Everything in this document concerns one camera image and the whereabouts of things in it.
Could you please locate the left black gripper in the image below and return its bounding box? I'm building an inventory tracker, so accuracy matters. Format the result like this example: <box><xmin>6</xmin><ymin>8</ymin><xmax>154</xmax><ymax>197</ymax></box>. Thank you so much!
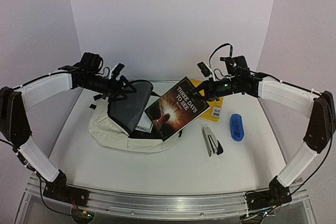
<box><xmin>81</xmin><ymin>73</ymin><xmax>138</xmax><ymax>102</ymax></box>

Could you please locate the dark cover paperback book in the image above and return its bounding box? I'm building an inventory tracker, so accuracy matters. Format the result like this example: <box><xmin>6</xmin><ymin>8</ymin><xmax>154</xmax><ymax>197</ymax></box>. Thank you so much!
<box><xmin>145</xmin><ymin>77</ymin><xmax>210</xmax><ymax>141</ymax></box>

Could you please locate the cream canvas backpack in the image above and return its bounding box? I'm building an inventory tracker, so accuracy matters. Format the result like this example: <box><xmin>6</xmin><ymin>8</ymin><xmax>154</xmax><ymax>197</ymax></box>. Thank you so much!
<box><xmin>88</xmin><ymin>80</ymin><xmax>182</xmax><ymax>153</ymax></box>

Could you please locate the white palm leaf book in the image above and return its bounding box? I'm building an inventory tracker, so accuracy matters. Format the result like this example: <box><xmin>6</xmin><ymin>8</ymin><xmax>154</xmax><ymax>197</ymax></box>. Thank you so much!
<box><xmin>135</xmin><ymin>113</ymin><xmax>153</xmax><ymax>133</ymax></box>

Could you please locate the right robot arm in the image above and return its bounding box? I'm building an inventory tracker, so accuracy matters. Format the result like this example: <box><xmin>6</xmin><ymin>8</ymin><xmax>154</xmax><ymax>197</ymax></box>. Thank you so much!
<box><xmin>197</xmin><ymin>56</ymin><xmax>335</xmax><ymax>187</ymax></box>

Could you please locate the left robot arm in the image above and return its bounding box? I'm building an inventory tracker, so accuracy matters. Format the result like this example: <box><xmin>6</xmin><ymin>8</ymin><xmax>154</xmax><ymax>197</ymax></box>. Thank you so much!
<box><xmin>1</xmin><ymin>52</ymin><xmax>136</xmax><ymax>200</ymax></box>

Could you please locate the yellow flat book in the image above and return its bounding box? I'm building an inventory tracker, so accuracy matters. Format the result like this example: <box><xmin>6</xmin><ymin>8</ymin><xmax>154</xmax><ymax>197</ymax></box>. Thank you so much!
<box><xmin>190</xmin><ymin>78</ymin><xmax>225</xmax><ymax>123</ymax></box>

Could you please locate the blue pencil case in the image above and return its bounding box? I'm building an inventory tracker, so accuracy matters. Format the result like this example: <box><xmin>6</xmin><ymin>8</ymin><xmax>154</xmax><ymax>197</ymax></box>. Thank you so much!
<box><xmin>229</xmin><ymin>114</ymin><xmax>245</xmax><ymax>142</ymax></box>

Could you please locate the silver black stapler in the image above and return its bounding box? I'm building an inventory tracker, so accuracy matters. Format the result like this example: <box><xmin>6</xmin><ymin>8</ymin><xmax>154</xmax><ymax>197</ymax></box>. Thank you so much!
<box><xmin>202</xmin><ymin>127</ymin><xmax>224</xmax><ymax>157</ymax></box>

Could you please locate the aluminium front rail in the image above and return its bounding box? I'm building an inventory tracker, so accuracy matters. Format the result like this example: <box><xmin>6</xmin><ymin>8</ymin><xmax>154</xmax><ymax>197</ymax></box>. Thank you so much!
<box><xmin>14</xmin><ymin>174</ymin><xmax>316</xmax><ymax>223</ymax></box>

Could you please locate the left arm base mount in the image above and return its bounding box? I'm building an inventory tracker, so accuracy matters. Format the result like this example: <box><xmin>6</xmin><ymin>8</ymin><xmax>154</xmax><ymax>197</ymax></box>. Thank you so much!
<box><xmin>43</xmin><ymin>170</ymin><xmax>89</xmax><ymax>208</ymax></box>

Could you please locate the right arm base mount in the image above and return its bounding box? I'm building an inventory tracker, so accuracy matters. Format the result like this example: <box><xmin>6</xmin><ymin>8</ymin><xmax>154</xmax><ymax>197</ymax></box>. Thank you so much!
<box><xmin>244</xmin><ymin>176</ymin><xmax>292</xmax><ymax>210</ymax></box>

